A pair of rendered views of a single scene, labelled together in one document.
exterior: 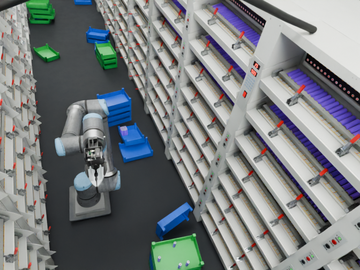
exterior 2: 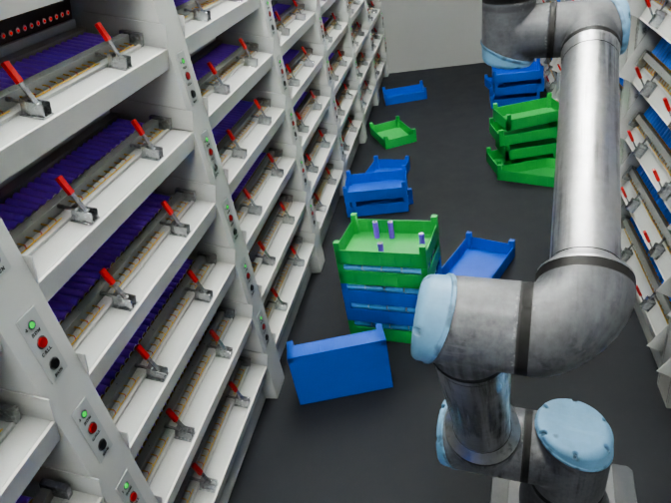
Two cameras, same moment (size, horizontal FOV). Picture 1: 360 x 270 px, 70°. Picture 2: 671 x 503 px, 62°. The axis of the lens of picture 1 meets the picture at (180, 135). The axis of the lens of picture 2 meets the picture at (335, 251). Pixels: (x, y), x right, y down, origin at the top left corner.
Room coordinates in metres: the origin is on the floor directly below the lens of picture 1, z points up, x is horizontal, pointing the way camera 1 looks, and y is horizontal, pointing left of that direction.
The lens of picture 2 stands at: (1.77, 0.91, 1.33)
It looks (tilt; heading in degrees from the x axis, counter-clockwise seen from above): 32 degrees down; 228
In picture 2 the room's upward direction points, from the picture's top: 11 degrees counter-clockwise
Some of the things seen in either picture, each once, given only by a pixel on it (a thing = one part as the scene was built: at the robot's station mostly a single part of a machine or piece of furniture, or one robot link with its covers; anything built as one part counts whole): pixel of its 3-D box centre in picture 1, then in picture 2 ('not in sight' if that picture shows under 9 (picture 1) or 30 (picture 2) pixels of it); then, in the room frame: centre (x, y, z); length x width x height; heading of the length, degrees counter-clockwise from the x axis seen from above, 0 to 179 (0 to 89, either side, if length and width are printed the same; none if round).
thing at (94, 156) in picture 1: (94, 153); not in sight; (0.64, 0.34, 1.20); 0.12 x 0.08 x 0.09; 23
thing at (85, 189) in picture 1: (86, 184); (566, 450); (0.99, 0.63, 0.29); 0.17 x 0.15 x 0.18; 113
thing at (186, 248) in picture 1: (176, 255); (386, 239); (0.59, -0.14, 0.36); 0.30 x 0.20 x 0.08; 113
